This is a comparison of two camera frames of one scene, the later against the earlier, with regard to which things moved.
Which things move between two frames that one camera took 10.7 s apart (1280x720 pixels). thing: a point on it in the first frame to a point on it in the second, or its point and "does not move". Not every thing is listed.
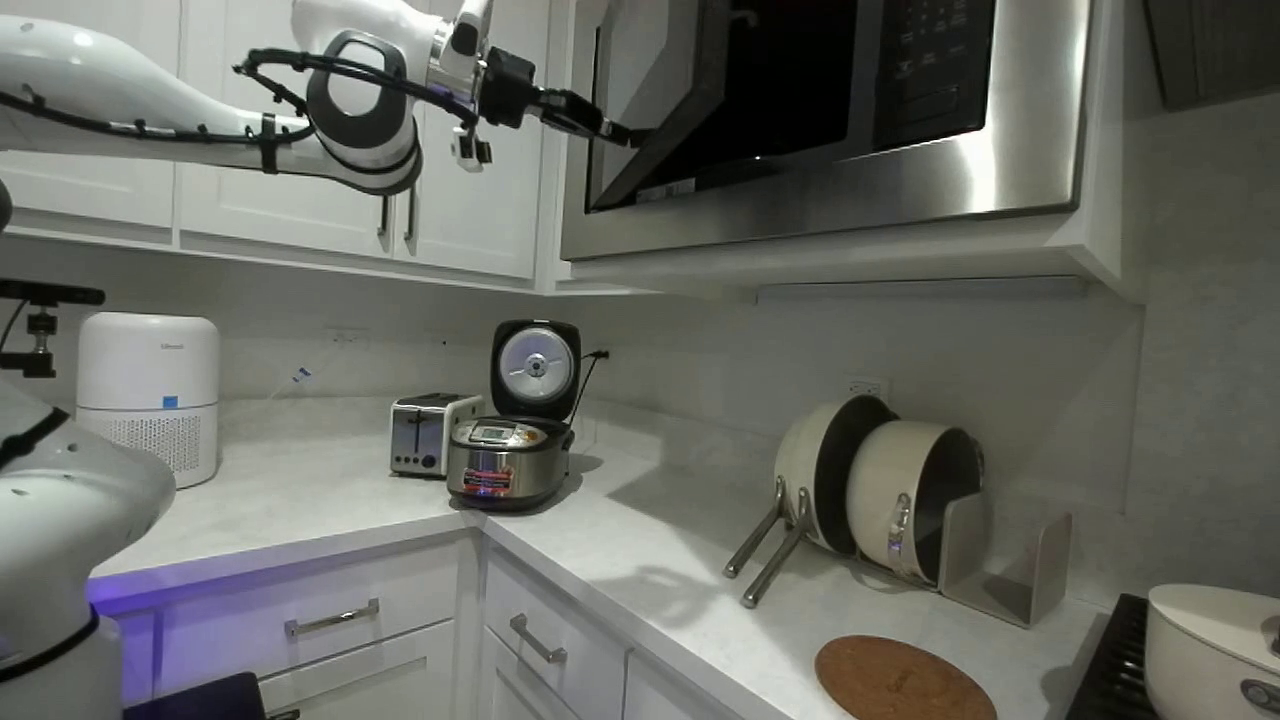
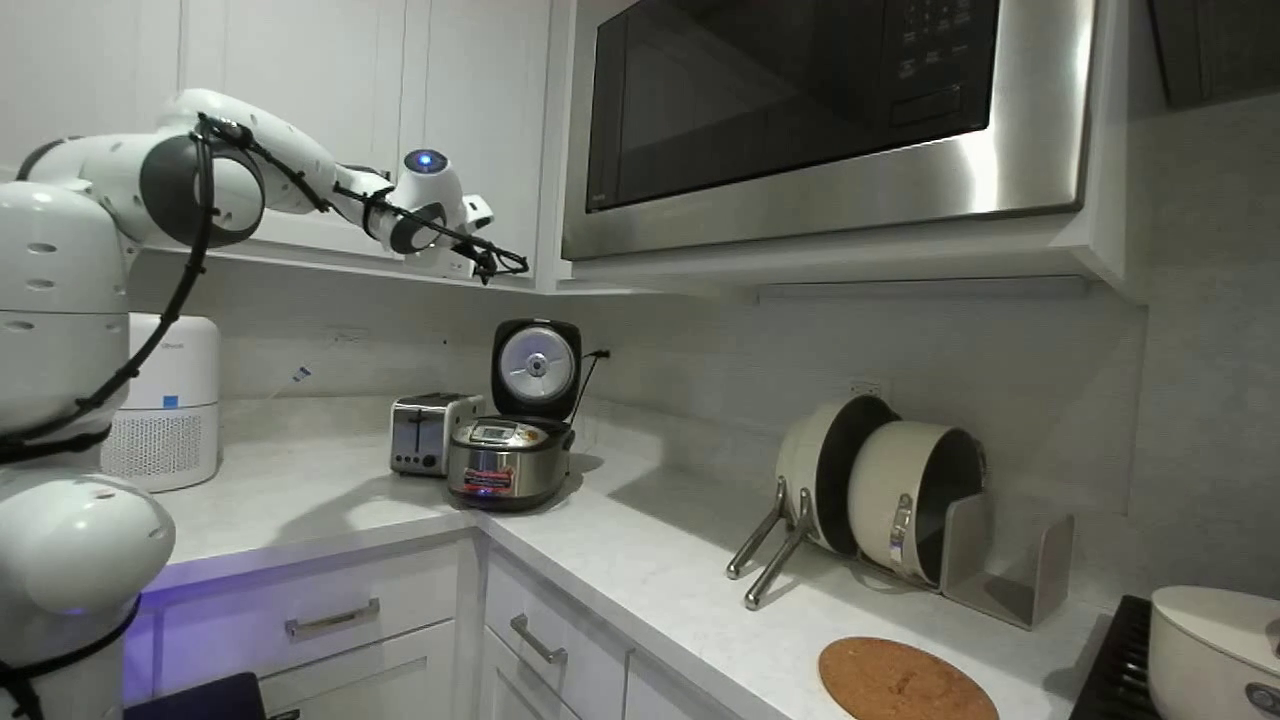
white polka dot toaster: (423, 428) does not move
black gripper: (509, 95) to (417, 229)
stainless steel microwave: (773, 121) does not move
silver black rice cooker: (517, 458) does not move
